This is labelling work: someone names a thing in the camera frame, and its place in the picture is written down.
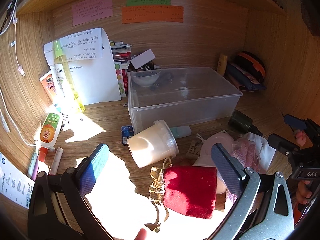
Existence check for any pink mesh pouch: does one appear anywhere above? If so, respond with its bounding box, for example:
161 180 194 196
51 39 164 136
226 138 261 203

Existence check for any dark green glass bottle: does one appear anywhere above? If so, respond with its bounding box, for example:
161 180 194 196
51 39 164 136
228 109 263 137

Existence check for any red velvet drawstring pouch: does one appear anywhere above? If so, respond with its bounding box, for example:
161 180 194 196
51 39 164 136
163 166 217 219

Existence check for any light blue small bottle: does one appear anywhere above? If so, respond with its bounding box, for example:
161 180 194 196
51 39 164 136
170 126 191 139

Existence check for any cream plastic lidded jar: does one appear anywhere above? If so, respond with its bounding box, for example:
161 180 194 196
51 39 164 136
127 120 179 168

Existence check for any white drawstring cloth bag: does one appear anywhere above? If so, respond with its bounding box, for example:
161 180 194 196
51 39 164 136
244 132 276 172

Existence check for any pink round compact case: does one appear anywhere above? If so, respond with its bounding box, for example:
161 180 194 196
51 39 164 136
200 132 234 157

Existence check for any right hand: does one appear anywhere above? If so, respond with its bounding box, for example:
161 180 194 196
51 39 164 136
293 129 313 205

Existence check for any pink lip balm stick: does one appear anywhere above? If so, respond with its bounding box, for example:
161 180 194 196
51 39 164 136
49 147 63 175

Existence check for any white printed paper sheet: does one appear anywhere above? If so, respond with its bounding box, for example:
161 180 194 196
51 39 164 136
0 153 35 209

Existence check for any blue fabric pouch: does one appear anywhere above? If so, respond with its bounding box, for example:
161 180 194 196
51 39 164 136
226 63 266 91

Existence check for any black orange round case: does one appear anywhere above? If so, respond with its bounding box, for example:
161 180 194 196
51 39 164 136
232 51 266 83

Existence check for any orange label tube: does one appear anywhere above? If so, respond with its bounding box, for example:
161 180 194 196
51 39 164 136
38 111 63 162

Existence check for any yellow lotion tube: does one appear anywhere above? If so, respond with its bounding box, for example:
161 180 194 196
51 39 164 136
217 54 228 76

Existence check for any clear plastic storage box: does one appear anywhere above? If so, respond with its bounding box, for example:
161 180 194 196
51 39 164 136
127 67 242 133

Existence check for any white tube with label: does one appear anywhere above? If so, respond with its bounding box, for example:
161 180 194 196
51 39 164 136
50 63 65 99

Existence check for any orange white snack packet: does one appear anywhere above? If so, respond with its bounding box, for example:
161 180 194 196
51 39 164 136
40 71 56 102

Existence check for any clear plastic bowl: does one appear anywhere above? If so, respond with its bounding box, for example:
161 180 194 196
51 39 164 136
130 69 161 87

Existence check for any yellow green spray bottle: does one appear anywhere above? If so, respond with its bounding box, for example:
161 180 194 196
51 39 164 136
53 40 85 113

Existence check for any small white box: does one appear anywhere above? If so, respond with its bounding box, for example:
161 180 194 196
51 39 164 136
130 49 156 69

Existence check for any stack of books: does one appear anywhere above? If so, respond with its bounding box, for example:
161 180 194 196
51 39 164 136
110 41 132 69

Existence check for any orange sticky note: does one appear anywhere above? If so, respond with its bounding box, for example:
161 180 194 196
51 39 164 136
121 5 184 24

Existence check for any green sticky note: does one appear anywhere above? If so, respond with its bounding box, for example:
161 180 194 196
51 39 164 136
126 0 171 7

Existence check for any pink sticky note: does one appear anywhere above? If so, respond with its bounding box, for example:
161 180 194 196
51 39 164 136
72 0 113 26

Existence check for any white charging cable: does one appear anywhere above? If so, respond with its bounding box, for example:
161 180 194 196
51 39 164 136
0 0 38 147

